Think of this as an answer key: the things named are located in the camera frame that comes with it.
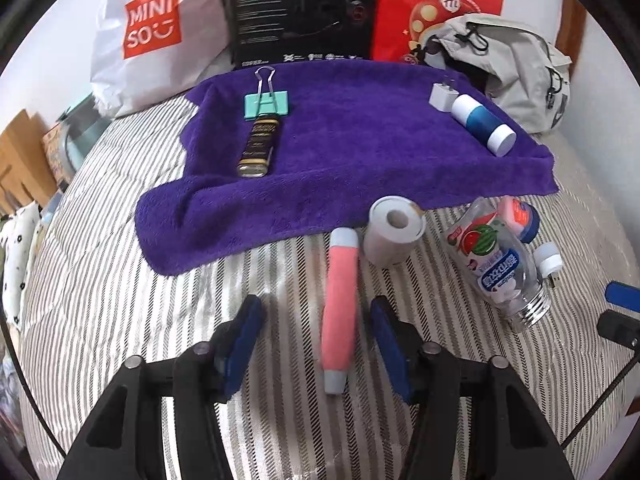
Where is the pink tube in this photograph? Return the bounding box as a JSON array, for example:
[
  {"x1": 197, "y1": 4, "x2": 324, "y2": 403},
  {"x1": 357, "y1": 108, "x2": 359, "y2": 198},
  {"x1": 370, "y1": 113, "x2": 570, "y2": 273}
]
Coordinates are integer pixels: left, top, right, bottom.
[{"x1": 320, "y1": 228, "x2": 359, "y2": 396}]

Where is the white tape roll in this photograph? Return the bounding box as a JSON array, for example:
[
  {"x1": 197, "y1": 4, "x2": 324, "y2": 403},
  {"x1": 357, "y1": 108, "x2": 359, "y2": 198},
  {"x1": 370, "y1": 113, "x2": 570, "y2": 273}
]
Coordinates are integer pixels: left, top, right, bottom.
[{"x1": 363, "y1": 195, "x2": 426, "y2": 268}]

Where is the clear candy bottle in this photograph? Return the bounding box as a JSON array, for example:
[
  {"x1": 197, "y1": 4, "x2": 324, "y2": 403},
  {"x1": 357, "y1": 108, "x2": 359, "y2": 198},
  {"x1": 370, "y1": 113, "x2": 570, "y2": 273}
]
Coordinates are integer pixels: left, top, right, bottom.
[{"x1": 444, "y1": 197, "x2": 551, "y2": 333}]

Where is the pink blue vaseline tin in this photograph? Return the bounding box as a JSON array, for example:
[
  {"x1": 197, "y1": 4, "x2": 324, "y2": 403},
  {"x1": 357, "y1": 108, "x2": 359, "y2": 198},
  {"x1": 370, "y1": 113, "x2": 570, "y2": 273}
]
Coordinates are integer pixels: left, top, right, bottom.
[{"x1": 497, "y1": 196, "x2": 540, "y2": 244}]

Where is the black gold slim bottle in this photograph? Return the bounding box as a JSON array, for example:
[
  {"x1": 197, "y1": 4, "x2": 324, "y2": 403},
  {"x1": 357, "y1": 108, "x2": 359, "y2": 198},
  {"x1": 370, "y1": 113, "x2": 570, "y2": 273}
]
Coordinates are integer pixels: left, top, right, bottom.
[{"x1": 236, "y1": 114, "x2": 281, "y2": 179}]

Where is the white blue cream bottle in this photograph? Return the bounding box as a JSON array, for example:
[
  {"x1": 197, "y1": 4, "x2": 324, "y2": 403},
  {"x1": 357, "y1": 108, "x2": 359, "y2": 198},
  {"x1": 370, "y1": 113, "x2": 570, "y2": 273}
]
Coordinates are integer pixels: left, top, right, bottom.
[{"x1": 450, "y1": 94, "x2": 516, "y2": 157}]

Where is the green binder clip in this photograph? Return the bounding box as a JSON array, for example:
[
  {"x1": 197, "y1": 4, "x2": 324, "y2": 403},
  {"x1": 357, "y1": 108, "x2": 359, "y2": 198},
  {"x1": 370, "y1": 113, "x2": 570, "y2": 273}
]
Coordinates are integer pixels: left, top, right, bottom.
[{"x1": 244, "y1": 65, "x2": 290, "y2": 120}]

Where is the white USB wall charger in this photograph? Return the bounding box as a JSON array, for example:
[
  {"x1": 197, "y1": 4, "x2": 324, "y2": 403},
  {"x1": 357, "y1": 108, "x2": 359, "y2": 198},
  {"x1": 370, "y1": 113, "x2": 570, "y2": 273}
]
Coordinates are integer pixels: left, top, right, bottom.
[{"x1": 428, "y1": 76, "x2": 459, "y2": 113}]

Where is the striped bed quilt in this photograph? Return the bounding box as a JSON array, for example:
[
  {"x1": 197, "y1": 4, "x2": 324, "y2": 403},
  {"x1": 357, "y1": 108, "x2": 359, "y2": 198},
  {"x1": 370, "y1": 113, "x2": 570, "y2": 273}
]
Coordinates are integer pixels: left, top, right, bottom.
[{"x1": 20, "y1": 96, "x2": 639, "y2": 479}]

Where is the purple towel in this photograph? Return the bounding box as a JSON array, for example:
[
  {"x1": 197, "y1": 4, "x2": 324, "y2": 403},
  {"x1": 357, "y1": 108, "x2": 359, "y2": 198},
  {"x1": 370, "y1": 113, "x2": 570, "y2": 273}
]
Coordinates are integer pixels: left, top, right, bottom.
[{"x1": 134, "y1": 60, "x2": 556, "y2": 275}]

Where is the white spotted pillow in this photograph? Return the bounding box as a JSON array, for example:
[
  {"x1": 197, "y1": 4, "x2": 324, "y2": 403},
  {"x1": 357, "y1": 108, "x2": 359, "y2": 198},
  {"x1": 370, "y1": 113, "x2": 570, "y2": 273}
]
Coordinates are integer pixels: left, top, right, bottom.
[{"x1": 1, "y1": 202, "x2": 40, "y2": 330}]

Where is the grey Nike waist bag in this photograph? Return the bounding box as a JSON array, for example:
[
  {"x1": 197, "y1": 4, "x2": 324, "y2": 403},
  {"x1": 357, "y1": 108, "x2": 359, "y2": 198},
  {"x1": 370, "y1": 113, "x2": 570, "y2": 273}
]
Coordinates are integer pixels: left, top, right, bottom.
[{"x1": 419, "y1": 13, "x2": 572, "y2": 134}]

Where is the black headset box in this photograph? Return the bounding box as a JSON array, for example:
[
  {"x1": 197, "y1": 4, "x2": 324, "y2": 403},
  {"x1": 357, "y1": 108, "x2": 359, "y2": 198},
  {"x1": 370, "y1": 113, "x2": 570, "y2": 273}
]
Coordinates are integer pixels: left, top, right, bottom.
[{"x1": 230, "y1": 0, "x2": 376, "y2": 67}]

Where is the white Miniso plastic bag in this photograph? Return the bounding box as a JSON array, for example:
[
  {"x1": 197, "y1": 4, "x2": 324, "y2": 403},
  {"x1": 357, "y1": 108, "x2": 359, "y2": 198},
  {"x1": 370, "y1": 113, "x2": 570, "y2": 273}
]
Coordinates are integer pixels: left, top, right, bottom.
[{"x1": 90, "y1": 0, "x2": 232, "y2": 118}]

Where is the brown wooden door frame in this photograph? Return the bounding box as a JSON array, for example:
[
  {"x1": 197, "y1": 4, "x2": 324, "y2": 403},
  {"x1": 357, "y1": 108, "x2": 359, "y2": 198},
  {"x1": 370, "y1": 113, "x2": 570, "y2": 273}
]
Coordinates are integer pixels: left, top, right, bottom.
[{"x1": 555, "y1": 0, "x2": 587, "y2": 62}]

